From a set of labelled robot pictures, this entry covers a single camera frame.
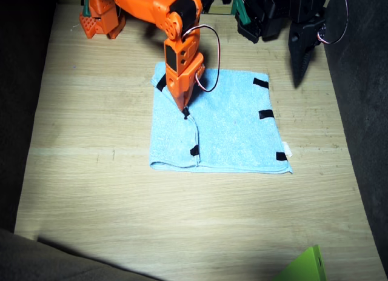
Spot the light blue towel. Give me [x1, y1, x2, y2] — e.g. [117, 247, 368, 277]
[149, 61, 294, 175]

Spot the green clamp at black arm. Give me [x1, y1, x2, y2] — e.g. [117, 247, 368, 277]
[230, 0, 252, 24]

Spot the grey foam panel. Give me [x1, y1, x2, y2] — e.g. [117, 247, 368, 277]
[323, 0, 388, 281]

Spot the narrow black foam panel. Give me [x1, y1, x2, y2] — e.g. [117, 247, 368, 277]
[0, 0, 59, 233]

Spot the wide black foam panel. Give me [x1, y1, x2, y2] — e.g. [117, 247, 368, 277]
[0, 228, 161, 281]

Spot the green plastic wedge bracket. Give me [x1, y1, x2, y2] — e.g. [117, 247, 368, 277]
[271, 244, 328, 281]

